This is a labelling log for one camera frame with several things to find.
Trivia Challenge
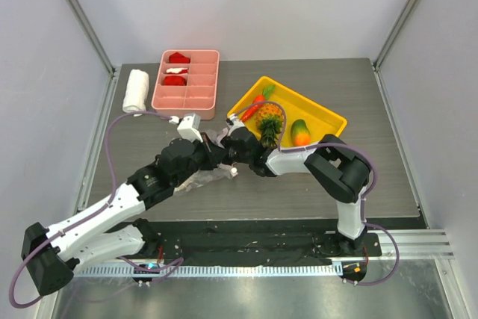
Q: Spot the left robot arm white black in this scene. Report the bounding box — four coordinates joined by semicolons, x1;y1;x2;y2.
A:
21;131;230;296

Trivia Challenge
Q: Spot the white slotted cable duct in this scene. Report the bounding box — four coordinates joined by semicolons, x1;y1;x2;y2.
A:
76;262;343;279

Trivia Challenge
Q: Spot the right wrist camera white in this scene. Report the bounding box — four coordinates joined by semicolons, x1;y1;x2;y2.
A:
226;114;244;135

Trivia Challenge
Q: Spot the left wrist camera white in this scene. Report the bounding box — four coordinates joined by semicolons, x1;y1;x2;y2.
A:
168;113;203;142

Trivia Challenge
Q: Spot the fake carrot orange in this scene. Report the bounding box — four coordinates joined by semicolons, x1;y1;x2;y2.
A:
240;84;275;123

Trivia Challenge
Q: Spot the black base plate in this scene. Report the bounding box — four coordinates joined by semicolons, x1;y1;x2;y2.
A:
151;219;382;267

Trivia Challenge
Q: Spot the fake mango orange green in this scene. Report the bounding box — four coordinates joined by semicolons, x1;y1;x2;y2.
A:
291;119;311;146

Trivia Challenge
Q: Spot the fake pineapple orange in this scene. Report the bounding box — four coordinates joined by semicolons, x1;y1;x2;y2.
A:
255;103;284;148

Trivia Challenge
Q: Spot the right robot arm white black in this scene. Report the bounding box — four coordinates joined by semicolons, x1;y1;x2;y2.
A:
220;127;377;255

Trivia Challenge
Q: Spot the yellow plastic tray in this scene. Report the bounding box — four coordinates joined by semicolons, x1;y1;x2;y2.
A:
227;76;347;148

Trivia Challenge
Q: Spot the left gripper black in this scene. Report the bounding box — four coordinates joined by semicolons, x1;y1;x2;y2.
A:
173;132;228;188

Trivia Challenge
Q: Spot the white red fake food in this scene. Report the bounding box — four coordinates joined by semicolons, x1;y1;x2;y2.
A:
165;67;189;75

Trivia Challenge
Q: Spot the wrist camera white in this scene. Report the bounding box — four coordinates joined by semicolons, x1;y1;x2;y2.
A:
168;113;203;142
226;114;244;135

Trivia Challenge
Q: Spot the clear zip top bag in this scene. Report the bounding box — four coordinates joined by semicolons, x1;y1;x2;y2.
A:
174;128;238;196

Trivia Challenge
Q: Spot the red fake food top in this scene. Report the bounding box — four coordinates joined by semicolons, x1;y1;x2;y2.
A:
169;52;190;64

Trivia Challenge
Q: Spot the red fake food lower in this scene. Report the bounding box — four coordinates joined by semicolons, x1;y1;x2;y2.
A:
163;75;187;86

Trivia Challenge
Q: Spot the rolled white towel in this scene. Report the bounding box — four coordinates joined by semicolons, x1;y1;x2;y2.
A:
122;69;149;114

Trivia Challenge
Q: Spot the pink divided organizer tray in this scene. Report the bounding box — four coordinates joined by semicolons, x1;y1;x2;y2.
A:
151;49;220;120

